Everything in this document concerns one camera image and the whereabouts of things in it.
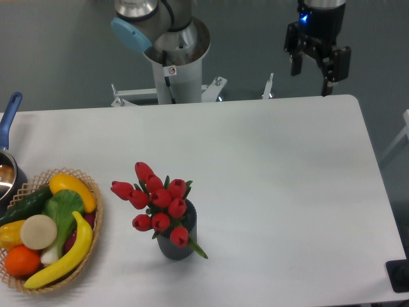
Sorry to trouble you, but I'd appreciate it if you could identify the dark grey ribbed vase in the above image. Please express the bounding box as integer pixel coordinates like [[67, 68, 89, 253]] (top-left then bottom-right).
[[157, 200, 197, 260]]

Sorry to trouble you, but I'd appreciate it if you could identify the dark green cucumber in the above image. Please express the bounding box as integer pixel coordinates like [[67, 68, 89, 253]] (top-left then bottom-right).
[[1, 185, 52, 226]]

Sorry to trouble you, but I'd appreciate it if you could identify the red tulip bouquet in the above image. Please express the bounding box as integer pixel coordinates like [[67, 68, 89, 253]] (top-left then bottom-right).
[[111, 162, 208, 259]]

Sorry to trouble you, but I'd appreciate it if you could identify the black device at table edge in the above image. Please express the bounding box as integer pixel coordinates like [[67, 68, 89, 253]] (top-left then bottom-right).
[[385, 259, 409, 293]]

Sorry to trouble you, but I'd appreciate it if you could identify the yellow squash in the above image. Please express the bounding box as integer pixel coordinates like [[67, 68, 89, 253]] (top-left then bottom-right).
[[49, 173, 96, 213]]

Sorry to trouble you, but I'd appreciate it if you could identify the yellow bell pepper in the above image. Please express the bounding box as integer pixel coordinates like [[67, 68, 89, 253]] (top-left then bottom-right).
[[0, 220, 25, 250]]

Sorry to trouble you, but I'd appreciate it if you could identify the blue handled saucepan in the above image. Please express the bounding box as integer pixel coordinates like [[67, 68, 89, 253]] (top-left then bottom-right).
[[1, 92, 27, 216]]

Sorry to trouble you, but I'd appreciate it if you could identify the white furniture frame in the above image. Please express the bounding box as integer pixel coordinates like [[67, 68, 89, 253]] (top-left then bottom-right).
[[378, 110, 408, 169]]

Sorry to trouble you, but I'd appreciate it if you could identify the woven wicker basket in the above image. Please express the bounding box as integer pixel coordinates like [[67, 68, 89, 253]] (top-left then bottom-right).
[[1, 168, 103, 295]]

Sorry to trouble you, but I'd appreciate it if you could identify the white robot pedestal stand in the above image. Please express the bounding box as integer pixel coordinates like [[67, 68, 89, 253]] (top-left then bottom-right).
[[111, 58, 228, 107]]

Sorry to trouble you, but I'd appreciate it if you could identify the yellow banana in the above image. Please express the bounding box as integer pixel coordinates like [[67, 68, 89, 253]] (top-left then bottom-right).
[[24, 211, 93, 289]]

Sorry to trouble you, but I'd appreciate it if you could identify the orange fruit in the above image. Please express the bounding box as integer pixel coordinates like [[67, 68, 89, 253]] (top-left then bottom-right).
[[4, 245, 40, 276]]

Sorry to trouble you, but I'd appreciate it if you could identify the beige round disc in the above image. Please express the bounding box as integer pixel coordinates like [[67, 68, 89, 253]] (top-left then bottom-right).
[[20, 214, 58, 250]]

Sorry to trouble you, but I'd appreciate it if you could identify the green bok choy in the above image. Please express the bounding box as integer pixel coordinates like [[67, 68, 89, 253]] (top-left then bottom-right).
[[40, 189, 84, 267]]

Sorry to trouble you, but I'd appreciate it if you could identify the purple red vegetable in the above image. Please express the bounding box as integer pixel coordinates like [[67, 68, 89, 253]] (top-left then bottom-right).
[[64, 212, 95, 254]]

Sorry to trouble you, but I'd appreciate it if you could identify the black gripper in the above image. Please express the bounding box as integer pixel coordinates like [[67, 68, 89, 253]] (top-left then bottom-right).
[[284, 1, 351, 97]]

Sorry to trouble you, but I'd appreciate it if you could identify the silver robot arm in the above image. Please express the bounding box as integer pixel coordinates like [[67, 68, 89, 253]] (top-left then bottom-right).
[[111, 1, 351, 104]]

